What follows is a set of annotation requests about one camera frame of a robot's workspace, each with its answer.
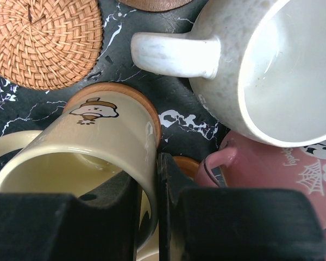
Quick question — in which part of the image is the woven rattan coaster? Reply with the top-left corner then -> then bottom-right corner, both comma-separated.
0,0 -> 103,90

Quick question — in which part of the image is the white speckled mug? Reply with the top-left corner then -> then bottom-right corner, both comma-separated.
131,1 -> 326,147

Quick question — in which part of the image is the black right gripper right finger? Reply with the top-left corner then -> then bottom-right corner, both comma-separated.
157,153 -> 326,260

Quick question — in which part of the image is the smooth brown wooden coaster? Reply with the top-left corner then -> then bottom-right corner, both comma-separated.
62,82 -> 161,148
173,156 -> 199,180

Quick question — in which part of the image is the maroon speckled mug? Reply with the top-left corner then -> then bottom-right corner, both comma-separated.
195,131 -> 326,229

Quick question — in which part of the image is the yellow mug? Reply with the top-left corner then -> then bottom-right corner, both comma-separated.
0,91 -> 158,248

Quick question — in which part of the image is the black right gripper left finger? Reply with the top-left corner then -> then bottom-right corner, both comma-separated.
0,172 -> 138,260

